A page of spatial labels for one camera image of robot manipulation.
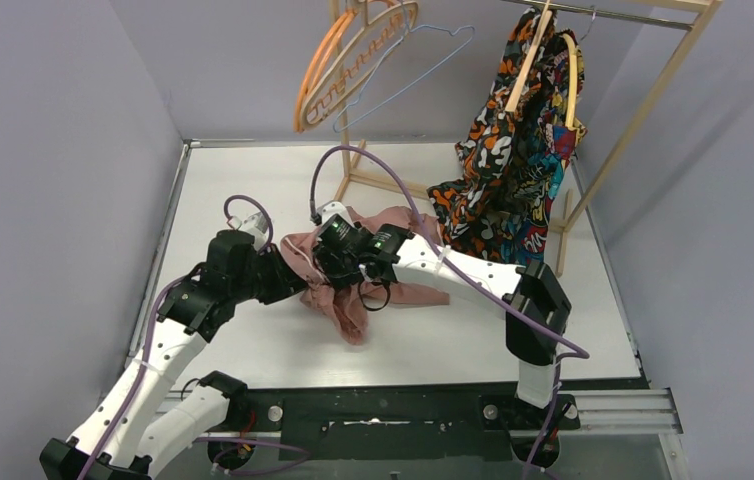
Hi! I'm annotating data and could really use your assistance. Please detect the pink shorts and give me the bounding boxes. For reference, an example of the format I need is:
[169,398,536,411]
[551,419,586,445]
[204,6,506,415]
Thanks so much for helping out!
[279,230,450,346]

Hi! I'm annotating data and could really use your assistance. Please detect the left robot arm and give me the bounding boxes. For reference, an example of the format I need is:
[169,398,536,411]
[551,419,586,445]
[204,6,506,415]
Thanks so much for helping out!
[39,230,307,479]

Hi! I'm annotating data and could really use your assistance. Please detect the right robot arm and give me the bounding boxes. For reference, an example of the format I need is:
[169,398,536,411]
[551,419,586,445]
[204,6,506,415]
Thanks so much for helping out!
[312,215,572,427]

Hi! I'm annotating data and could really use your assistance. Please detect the orange camouflage shorts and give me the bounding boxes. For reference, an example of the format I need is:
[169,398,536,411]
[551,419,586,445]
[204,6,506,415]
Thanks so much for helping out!
[427,8,544,263]

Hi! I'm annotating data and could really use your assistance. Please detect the orange plastic hanger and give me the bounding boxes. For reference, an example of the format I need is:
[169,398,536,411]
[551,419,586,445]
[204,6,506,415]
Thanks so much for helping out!
[292,0,392,134]

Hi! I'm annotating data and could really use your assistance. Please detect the beige notched wooden hanger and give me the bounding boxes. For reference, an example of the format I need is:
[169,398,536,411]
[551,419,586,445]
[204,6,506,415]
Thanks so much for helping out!
[299,0,420,130]

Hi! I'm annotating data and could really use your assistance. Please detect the colourful comic print shorts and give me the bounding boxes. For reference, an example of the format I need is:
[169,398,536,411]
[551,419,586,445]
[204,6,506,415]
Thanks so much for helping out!
[495,30,586,264]

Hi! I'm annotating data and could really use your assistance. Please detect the straight wooden hanger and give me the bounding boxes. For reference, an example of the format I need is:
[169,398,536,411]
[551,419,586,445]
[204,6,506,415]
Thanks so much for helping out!
[504,0,552,113]

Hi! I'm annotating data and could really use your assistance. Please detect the curved wooden hanger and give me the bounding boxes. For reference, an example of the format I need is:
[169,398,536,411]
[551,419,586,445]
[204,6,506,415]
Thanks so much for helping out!
[561,33,579,131]

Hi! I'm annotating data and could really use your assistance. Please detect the wooden clothes rack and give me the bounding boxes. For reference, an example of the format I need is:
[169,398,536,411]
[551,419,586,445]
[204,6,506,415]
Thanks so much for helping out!
[327,0,724,278]

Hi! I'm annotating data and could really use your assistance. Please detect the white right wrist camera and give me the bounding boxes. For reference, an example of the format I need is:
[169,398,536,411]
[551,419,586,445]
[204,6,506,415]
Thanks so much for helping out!
[310,201,354,226]

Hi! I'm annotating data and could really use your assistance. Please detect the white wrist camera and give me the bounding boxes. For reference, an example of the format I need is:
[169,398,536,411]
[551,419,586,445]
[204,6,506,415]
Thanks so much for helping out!
[310,201,354,226]
[227,212,273,252]

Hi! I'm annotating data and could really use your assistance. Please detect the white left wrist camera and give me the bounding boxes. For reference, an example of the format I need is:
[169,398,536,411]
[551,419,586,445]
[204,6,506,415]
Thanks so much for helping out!
[227,212,273,252]

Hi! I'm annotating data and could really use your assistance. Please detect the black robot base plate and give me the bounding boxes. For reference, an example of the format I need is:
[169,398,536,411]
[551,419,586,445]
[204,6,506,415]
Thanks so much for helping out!
[213,382,581,462]

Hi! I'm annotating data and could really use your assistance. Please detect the blue wire hanger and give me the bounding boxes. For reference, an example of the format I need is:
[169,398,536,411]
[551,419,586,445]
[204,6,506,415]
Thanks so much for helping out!
[332,1,477,134]

